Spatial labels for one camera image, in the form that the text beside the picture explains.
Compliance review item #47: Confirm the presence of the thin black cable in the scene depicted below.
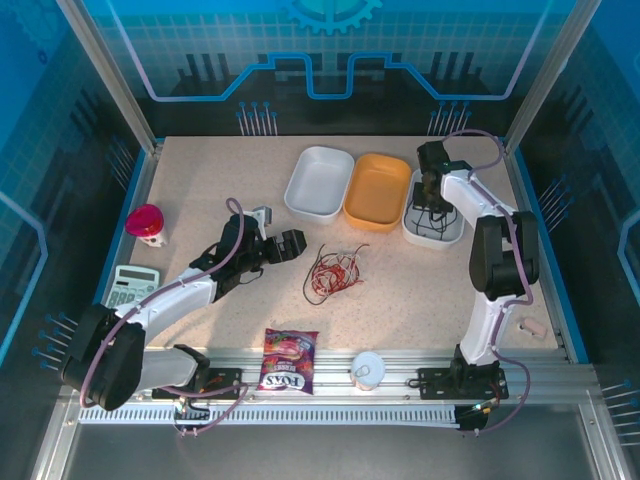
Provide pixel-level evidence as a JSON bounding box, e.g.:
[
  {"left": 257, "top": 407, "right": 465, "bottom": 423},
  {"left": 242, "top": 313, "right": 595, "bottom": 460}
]
[{"left": 403, "top": 197, "right": 459, "bottom": 242}]

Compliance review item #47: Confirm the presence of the thin red cable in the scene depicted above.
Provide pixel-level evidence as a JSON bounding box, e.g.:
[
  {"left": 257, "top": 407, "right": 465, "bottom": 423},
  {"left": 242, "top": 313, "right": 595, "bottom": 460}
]
[{"left": 303, "top": 243, "right": 371, "bottom": 307}]

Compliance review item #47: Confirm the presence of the white plastic tray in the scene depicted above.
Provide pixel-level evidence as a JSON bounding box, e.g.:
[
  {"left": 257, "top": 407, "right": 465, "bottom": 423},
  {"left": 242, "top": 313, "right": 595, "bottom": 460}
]
[
  {"left": 283, "top": 145, "right": 356, "bottom": 226},
  {"left": 401, "top": 167, "right": 466, "bottom": 250}
]

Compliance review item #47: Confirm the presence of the orange plastic tray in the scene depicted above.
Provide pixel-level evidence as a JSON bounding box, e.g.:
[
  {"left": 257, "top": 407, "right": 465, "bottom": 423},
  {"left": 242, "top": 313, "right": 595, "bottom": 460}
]
[{"left": 342, "top": 153, "right": 413, "bottom": 235}]

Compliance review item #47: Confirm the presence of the purple candy bag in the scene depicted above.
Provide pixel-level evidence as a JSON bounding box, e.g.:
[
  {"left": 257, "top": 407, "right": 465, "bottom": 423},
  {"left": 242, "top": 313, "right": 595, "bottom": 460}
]
[{"left": 256, "top": 327, "right": 320, "bottom": 396}]

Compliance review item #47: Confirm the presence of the pink lidded white cup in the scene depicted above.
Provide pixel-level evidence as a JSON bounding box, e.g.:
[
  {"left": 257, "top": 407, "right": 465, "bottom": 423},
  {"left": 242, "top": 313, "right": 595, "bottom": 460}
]
[{"left": 124, "top": 203, "right": 169, "bottom": 250}]

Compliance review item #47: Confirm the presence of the white calculator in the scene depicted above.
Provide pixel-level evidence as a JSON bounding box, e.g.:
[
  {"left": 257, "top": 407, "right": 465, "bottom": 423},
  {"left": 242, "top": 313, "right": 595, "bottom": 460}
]
[{"left": 106, "top": 264, "right": 161, "bottom": 309}]

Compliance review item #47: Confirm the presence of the white tin can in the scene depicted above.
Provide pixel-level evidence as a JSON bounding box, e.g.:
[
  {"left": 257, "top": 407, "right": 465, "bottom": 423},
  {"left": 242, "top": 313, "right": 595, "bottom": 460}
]
[{"left": 349, "top": 351, "right": 387, "bottom": 394}]

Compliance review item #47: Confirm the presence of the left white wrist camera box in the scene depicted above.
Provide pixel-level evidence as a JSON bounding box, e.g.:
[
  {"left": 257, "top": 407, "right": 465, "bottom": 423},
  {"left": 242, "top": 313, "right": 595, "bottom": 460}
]
[{"left": 251, "top": 205, "right": 275, "bottom": 232}]

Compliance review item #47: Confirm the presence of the aluminium side rail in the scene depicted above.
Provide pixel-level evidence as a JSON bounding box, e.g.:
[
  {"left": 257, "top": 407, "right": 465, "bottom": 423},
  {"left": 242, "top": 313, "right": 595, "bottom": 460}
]
[
  {"left": 499, "top": 139, "right": 576, "bottom": 364},
  {"left": 74, "top": 142, "right": 164, "bottom": 364}
]

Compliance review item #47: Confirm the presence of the aluminium mounting rail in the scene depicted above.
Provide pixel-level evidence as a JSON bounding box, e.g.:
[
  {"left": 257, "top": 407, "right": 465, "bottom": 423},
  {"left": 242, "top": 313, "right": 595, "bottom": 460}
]
[{"left": 59, "top": 348, "right": 601, "bottom": 407}]

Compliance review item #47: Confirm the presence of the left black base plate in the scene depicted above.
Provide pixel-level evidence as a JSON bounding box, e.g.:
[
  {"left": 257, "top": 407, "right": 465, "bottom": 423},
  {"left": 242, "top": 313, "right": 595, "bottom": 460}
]
[{"left": 152, "top": 367, "right": 246, "bottom": 401}]

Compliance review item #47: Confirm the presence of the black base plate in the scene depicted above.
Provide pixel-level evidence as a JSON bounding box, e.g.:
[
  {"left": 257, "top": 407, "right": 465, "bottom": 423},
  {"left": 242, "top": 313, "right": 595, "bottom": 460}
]
[
  {"left": 152, "top": 367, "right": 246, "bottom": 401},
  {"left": 417, "top": 367, "right": 510, "bottom": 401}
]

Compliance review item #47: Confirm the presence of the aluminium frame post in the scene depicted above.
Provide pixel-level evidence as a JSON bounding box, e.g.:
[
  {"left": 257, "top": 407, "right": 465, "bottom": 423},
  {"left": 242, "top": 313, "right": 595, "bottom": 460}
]
[
  {"left": 499, "top": 0, "right": 601, "bottom": 154},
  {"left": 54, "top": 0, "right": 164, "bottom": 154}
]

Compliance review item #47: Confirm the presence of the white slotted cable duct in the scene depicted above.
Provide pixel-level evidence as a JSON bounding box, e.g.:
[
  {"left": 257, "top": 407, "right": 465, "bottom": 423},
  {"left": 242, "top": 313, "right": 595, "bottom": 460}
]
[{"left": 78, "top": 403, "right": 459, "bottom": 426}]

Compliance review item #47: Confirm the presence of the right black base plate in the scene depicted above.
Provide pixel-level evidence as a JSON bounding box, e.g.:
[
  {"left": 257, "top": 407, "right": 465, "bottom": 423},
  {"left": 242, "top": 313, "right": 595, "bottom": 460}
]
[{"left": 417, "top": 367, "right": 510, "bottom": 401}]

